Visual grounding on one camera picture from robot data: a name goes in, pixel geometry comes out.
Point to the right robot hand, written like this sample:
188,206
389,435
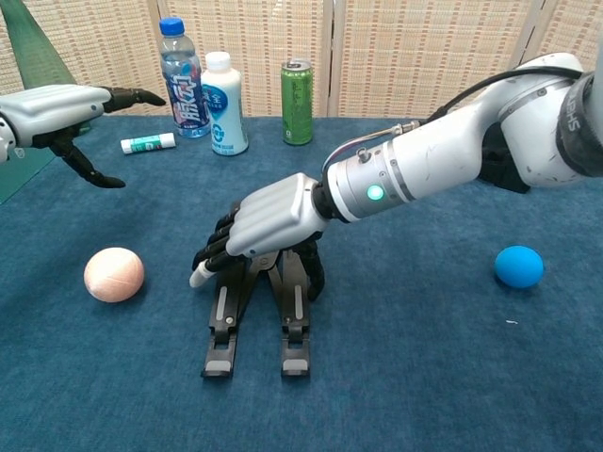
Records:
273,212

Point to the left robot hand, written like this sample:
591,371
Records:
52,110

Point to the black folding laptop stand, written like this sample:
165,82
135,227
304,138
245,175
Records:
221,329

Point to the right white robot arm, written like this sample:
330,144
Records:
447,150

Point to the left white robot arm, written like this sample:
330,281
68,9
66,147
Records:
4,146

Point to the green glass spray bottle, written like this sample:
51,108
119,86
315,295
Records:
33,52

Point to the teal cardboard product box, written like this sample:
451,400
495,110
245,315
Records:
19,174

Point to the white green glue stick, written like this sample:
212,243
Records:
146,143

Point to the green drink can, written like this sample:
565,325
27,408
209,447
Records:
298,103

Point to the white plastic bottle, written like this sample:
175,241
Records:
228,108

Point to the blue-capped drink bottle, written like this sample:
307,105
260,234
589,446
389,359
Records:
181,70

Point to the pink ball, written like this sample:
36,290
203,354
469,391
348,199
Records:
113,274

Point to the bamboo folding screen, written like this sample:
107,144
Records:
400,56

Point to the blue table cloth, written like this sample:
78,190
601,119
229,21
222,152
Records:
424,376

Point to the blue ball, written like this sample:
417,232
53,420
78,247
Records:
518,266

